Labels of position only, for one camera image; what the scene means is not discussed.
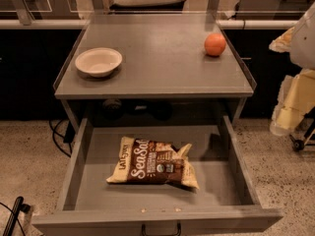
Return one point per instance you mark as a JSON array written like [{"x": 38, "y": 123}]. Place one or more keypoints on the orange fruit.
[{"x": 215, "y": 44}]

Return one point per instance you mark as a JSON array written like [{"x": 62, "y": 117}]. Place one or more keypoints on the brown sea salt chip bag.
[{"x": 150, "y": 162}]

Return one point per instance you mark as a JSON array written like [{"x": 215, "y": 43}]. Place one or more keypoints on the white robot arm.
[{"x": 302, "y": 52}]

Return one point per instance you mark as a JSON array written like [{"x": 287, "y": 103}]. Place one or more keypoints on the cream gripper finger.
[
  {"x": 282, "y": 43},
  {"x": 296, "y": 98}
]

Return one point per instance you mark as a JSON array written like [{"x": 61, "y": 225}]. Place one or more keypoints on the white horizontal rail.
[{"x": 79, "y": 24}]

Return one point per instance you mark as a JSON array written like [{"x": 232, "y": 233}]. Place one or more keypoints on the black stand bottom left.
[{"x": 13, "y": 220}]

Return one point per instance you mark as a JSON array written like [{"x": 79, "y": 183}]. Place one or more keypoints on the white paper bowl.
[{"x": 98, "y": 62}]

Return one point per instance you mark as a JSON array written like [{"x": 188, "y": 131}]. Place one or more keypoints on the black drawer handle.
[{"x": 174, "y": 230}]

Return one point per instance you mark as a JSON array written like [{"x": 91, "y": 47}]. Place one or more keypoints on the grey counter cabinet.
[{"x": 163, "y": 56}]

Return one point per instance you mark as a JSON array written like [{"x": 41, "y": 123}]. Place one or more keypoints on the grey open top drawer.
[{"x": 225, "y": 202}]

